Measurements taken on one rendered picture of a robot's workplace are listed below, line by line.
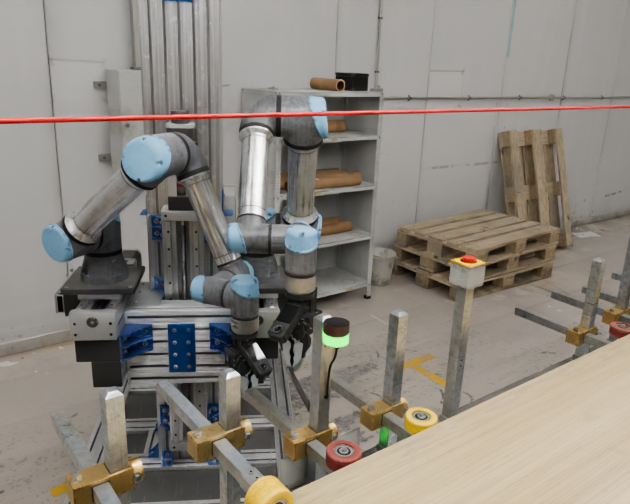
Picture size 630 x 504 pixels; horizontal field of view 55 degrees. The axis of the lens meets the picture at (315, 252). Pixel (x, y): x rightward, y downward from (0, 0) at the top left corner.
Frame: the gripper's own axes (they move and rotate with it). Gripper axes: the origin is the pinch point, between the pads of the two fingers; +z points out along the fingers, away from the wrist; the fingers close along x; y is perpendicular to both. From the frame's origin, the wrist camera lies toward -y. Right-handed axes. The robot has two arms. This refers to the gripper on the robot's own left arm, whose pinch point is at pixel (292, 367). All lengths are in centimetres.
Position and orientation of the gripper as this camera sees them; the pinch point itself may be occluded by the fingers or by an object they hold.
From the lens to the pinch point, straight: 152.2
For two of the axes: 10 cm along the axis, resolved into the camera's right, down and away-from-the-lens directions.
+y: 5.5, -2.4, 8.0
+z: -0.4, 9.5, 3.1
